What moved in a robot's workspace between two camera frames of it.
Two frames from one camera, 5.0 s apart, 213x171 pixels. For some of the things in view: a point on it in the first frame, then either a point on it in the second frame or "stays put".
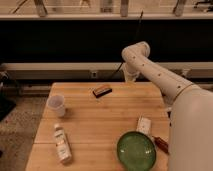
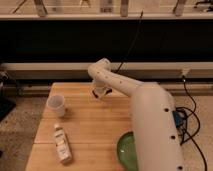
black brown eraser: (102, 91) stays put
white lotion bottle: (64, 149) stays put
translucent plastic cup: (56, 106) stays put
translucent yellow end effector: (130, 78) -> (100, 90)
